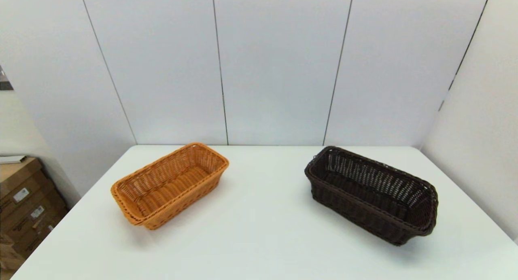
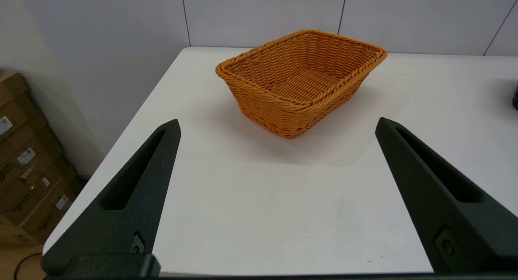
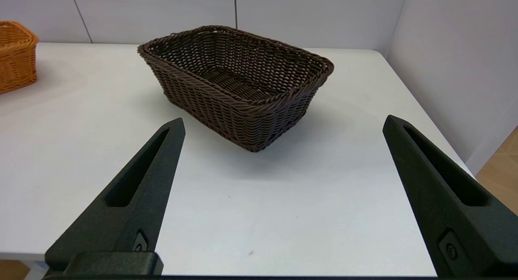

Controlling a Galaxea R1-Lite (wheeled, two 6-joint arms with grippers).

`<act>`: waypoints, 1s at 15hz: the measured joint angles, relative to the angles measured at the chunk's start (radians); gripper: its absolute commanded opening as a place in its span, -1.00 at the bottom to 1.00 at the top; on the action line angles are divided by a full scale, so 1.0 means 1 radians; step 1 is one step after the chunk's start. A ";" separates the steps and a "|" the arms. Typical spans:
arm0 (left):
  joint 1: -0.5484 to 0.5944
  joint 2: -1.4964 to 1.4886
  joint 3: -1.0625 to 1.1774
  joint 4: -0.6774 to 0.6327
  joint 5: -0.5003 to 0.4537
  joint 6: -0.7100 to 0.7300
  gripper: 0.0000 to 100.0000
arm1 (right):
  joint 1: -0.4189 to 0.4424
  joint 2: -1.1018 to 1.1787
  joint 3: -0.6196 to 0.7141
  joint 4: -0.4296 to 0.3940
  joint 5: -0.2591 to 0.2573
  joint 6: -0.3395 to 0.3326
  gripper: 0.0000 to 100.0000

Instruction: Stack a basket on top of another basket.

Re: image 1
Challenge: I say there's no orange wicker basket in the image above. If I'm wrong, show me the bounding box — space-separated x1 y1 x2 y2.
110 142 229 230

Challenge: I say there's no dark brown wicker basket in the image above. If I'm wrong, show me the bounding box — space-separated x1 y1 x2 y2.
304 146 439 246

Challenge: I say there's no brown cardboard box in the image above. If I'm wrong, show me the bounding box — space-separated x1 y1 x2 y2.
0 182 66 233
0 157 55 211
10 207 68 258

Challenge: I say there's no crumpled brown cardboard sheet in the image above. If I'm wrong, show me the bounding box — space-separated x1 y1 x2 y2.
0 233 25 272

